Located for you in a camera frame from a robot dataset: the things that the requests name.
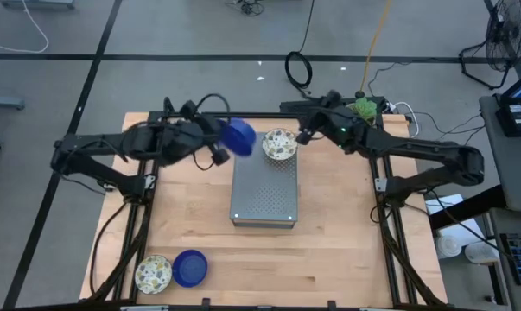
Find coiled black cable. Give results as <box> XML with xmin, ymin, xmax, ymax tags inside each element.
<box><xmin>284</xmin><ymin>50</ymin><xmax>314</xmax><ymax>90</ymax></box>

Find black desk bar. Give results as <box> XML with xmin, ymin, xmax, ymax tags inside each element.
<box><xmin>428</xmin><ymin>184</ymin><xmax>507</xmax><ymax>231</ymax></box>

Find white floor cable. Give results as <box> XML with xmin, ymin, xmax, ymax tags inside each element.
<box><xmin>0</xmin><ymin>0</ymin><xmax>50</xmax><ymax>54</ymax></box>

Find black cable bundle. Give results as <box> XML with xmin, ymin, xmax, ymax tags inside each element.
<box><xmin>225</xmin><ymin>0</ymin><xmax>265</xmax><ymax>17</ymax></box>

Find black floor fan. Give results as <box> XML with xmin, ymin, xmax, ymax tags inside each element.
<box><xmin>458</xmin><ymin>0</ymin><xmax>521</xmax><ymax>91</ymax></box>

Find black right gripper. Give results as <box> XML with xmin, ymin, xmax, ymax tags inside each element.
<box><xmin>295</xmin><ymin>103</ymin><xmax>360</xmax><ymax>152</ymax></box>

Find speckled mini bowl yellow outside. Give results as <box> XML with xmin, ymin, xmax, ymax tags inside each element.
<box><xmin>134</xmin><ymin>254</ymin><xmax>174</xmax><ymax>295</ymax></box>
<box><xmin>261</xmin><ymin>127</ymin><xmax>299</xmax><ymax>162</ymax></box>

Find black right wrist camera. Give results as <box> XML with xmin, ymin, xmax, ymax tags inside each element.
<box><xmin>322</xmin><ymin>89</ymin><xmax>344</xmax><ymax>109</ymax></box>

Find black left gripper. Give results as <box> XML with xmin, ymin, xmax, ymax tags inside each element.
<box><xmin>158</xmin><ymin>115</ymin><xmax>231</xmax><ymax>167</ymax></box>

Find black table frame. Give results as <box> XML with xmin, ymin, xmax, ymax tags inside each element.
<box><xmin>86</xmin><ymin>97</ymin><xmax>449</xmax><ymax>311</ymax></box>

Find grey desk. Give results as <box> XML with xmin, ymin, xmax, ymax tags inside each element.
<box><xmin>479</xmin><ymin>94</ymin><xmax>521</xmax><ymax>213</ymax></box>

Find grey perforated metal shelf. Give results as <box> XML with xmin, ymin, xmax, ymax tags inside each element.
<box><xmin>228</xmin><ymin>129</ymin><xmax>299</xmax><ymax>230</ymax></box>

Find white plug cable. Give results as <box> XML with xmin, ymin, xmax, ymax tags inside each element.
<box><xmin>389</xmin><ymin>101</ymin><xmax>420</xmax><ymax>139</ymax></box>

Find grey furniture base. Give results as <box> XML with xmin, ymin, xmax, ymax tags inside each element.
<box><xmin>0</xmin><ymin>0</ymin><xmax>76</xmax><ymax>10</ymax></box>

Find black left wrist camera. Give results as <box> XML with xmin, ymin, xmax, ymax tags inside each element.
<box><xmin>182</xmin><ymin>99</ymin><xmax>200</xmax><ymax>120</ymax></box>

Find plant in white patterned pot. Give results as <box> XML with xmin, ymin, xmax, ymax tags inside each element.
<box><xmin>348</xmin><ymin>97</ymin><xmax>378</xmax><ymax>124</ymax></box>

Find white paper sheets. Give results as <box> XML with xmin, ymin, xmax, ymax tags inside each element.
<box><xmin>424</xmin><ymin>193</ymin><xmax>486</xmax><ymax>247</ymax></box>

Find blue mini bowl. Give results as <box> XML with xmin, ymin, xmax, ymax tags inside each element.
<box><xmin>219</xmin><ymin>117</ymin><xmax>257</xmax><ymax>157</ymax></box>
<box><xmin>171</xmin><ymin>249</ymin><xmax>209</xmax><ymax>289</ymax></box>

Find grey furniture foot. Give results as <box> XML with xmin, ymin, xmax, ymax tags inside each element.
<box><xmin>0</xmin><ymin>94</ymin><xmax>26</xmax><ymax>111</ymax></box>

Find black hanging cable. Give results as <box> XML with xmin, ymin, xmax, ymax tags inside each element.
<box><xmin>298</xmin><ymin>0</ymin><xmax>316</xmax><ymax>54</ymax></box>

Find yellow hanging cable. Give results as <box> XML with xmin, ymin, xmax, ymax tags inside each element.
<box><xmin>358</xmin><ymin>0</ymin><xmax>394</xmax><ymax>98</ymax></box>

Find black labelled device box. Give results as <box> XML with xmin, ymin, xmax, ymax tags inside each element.
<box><xmin>495</xmin><ymin>101</ymin><xmax>521</xmax><ymax>138</ymax></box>

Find white round roll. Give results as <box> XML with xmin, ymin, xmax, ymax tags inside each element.
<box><xmin>435</xmin><ymin>234</ymin><xmax>463</xmax><ymax>259</ymax></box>
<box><xmin>464</xmin><ymin>240</ymin><xmax>499</xmax><ymax>265</ymax></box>

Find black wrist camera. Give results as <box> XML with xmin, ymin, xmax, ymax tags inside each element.
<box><xmin>322</xmin><ymin>89</ymin><xmax>344</xmax><ymax>109</ymax></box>
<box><xmin>182</xmin><ymin>99</ymin><xmax>200</xmax><ymax>120</ymax></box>

